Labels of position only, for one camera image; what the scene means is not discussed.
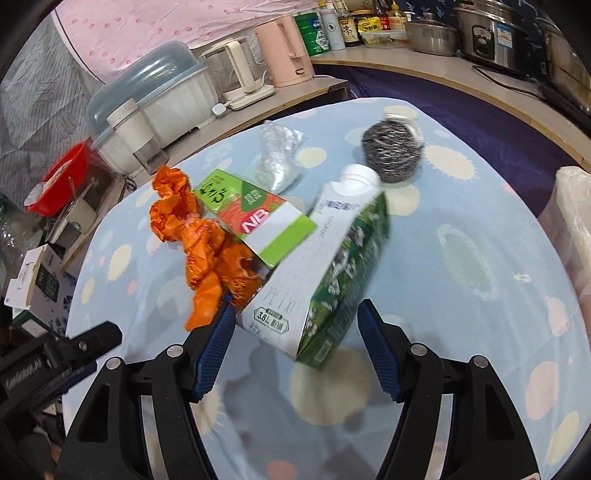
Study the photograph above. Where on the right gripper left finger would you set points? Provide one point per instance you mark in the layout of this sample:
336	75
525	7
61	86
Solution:
106	439

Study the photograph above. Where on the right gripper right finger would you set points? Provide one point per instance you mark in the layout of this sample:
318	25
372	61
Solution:
487	438

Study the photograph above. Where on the orange plastic bag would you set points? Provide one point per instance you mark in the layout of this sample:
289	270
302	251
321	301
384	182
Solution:
215	261

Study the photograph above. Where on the green white milk carton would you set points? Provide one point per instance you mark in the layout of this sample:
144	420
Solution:
308	303

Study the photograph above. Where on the green cardboard box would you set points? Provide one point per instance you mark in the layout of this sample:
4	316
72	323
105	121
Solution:
269	225

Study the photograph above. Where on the white trash bag bin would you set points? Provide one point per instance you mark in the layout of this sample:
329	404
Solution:
566	221

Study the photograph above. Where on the white cardboard box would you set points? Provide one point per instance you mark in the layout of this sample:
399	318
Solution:
41	295

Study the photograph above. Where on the blue patterned tablecloth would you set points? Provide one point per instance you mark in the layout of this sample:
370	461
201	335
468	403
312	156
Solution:
468	270

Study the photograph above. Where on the red plastic basin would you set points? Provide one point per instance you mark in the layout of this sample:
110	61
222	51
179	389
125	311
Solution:
60	183

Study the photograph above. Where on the white blender cup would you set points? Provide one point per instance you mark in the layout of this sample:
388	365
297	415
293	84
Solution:
130	124

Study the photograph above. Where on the clear crumpled plastic wrap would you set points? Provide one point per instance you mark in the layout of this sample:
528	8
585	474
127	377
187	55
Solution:
277	169

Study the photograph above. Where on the steel wool scrubber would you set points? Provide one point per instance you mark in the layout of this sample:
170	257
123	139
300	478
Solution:
393	148

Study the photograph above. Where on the white dish rack with cover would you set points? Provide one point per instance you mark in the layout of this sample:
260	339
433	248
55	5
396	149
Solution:
169	85

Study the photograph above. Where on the pink dotted curtain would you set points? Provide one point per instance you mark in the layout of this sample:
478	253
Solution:
107	36

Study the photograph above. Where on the glass electric kettle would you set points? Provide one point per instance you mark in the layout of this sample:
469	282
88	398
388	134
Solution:
237	77

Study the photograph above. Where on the large steel steamer pot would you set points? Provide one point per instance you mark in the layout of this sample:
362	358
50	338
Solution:
567	72

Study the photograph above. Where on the pink electric kettle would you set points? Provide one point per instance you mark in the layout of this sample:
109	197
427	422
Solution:
284	52

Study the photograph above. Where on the steel rice cooker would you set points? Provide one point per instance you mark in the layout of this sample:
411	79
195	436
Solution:
502	35

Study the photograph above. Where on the dark soy sauce bottle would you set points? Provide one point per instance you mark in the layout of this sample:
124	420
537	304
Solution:
347	25

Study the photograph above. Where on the green tin can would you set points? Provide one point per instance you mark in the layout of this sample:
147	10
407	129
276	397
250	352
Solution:
310	26

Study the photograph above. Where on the white thermos bottle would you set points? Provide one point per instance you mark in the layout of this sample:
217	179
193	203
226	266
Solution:
333	30

